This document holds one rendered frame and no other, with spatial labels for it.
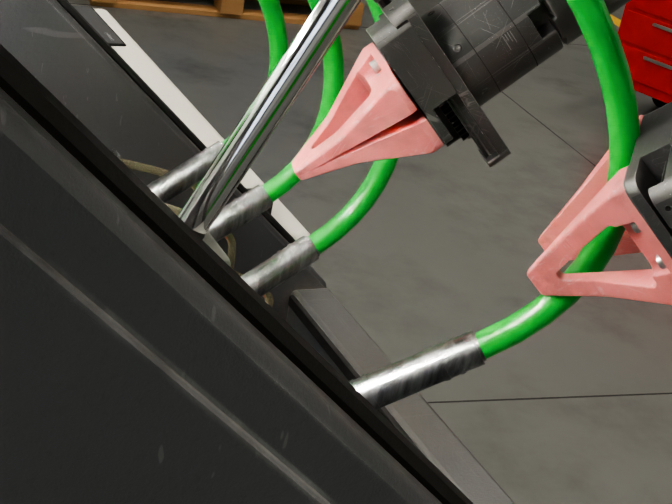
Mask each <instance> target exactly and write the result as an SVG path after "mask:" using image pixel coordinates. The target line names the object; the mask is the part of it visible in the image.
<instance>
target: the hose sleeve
mask: <svg viewBox="0 0 672 504"><path fill-rule="evenodd" d="M486 360H487V359H486V358H485V356H484V354H483V352H482V350H481V348H480V345H479V343H478V340H477V338H476V334H475V332H474V333H473V332H472V331H468V332H466V333H463V334H461V335H459V336H456V337H454V338H452V337H451V338H449V339H447V341H444V342H442V343H440V344H435V345H432V347H430V348H428V349H426V350H423V351H421V352H418V353H416V354H414V355H411V356H409V357H407V358H404V359H402V360H399V361H397V362H395V363H392V364H390V365H388V366H385V367H383V368H380V369H378V370H376V371H373V372H371V373H369V374H368V373H366V374H364V375H362V377H359V378H357V379H354V380H353V379H352V380H349V381H348V382H349V383H350V384H351V385H352V386H353V387H354V388H355V389H356V390H357V391H358V392H359V393H360V394H361V395H362V396H363V397H364V398H366V399H367V400H368V401H369V402H370V403H371V404H372V405H373V406H374V407H375V408H376V409H377V410H379V409H381V408H382V407H384V406H386V405H389V404H391V403H393V402H396V401H398V400H401V399H403V398H405V397H408V396H410V395H413V394H415V393H417V392H420V391H422V390H425V389H427V388H429V387H432V386H434V385H437V384H439V383H441V382H444V381H449V380H451V379H452V378H453V377H456V376H458V375H461V374H462V375H463V374H466V373H467V372H468V371H470V370H473V369H475V368H477V367H480V366H482V365H485V361H486Z"/></svg>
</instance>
